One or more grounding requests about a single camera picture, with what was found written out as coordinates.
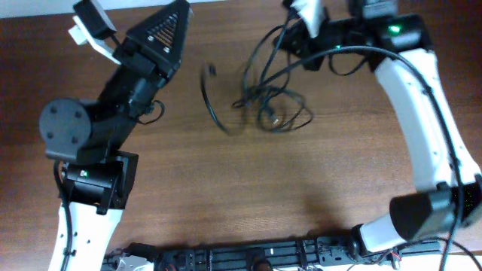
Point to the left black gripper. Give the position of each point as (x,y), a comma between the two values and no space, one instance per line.
(142,61)

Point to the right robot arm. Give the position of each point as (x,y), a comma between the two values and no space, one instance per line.
(400,54)

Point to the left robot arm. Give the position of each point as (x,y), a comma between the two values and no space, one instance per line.
(83,138)

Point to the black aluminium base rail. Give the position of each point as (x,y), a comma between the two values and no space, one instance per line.
(296,254)

